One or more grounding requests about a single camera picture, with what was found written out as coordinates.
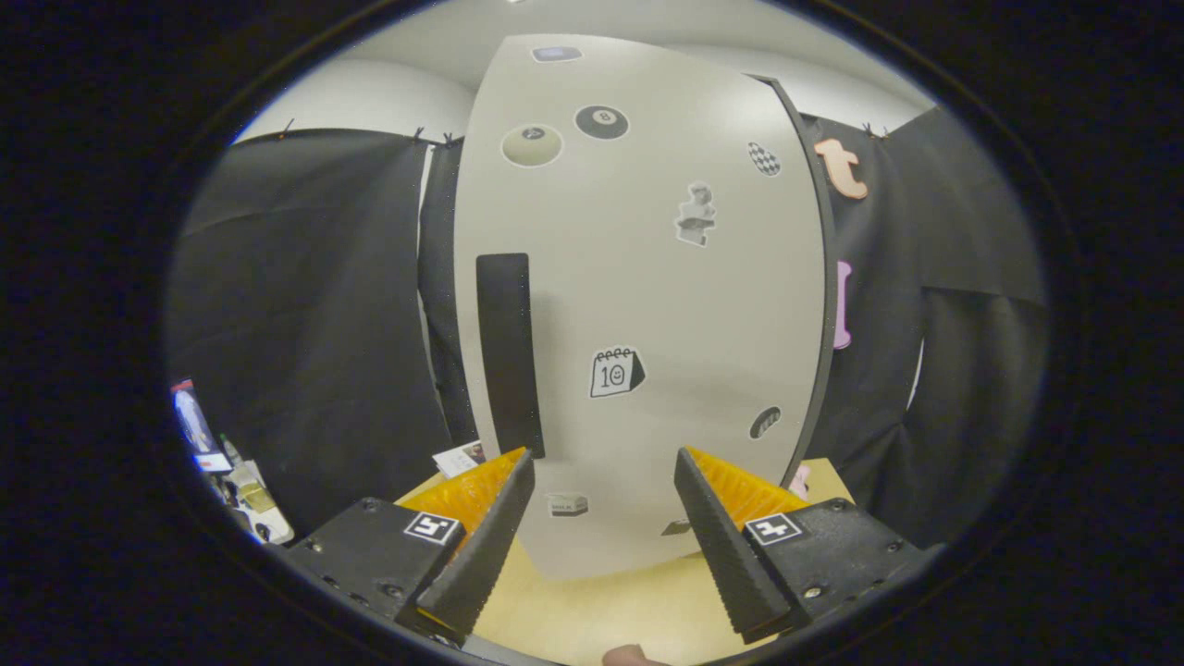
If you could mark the light grey shoe cabinet door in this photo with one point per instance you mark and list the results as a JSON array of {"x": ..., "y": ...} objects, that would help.
[{"x": 647, "y": 305}]

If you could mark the green and pink plush toy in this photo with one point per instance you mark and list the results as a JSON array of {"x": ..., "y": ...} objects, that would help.
[{"x": 799, "y": 481}]

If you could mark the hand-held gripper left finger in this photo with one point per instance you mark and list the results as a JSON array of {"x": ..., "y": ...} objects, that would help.
[{"x": 490, "y": 546}]

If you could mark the white book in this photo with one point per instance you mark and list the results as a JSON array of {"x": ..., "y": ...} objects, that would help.
[{"x": 460, "y": 459}]

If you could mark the black backdrop cloth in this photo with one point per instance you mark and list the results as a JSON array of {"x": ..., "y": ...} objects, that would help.
[{"x": 305, "y": 305}]

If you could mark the cluttered white side table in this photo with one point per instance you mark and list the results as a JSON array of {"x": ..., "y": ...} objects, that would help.
[{"x": 254, "y": 499}]

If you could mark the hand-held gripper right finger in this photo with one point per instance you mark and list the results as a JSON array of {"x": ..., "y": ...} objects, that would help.
[{"x": 721, "y": 546}]

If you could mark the computer monitor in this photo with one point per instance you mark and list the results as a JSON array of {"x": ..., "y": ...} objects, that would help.
[{"x": 191, "y": 421}]

